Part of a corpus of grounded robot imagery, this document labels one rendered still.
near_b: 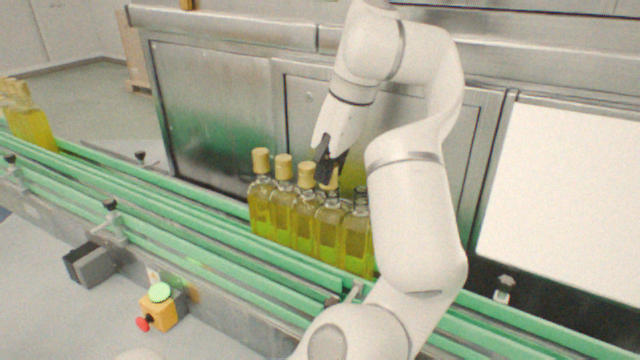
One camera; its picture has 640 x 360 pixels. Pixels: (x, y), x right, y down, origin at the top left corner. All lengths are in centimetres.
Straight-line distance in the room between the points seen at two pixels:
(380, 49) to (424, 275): 26
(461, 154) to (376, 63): 33
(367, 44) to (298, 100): 42
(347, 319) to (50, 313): 94
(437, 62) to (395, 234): 23
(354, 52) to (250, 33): 46
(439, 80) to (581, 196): 35
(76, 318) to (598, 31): 119
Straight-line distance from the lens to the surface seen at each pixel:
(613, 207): 78
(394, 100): 77
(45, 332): 117
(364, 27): 49
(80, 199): 121
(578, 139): 73
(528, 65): 70
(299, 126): 89
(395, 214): 39
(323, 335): 37
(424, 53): 51
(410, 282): 38
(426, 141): 42
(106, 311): 115
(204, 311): 99
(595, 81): 71
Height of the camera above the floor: 152
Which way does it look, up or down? 30 degrees down
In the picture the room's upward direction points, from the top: straight up
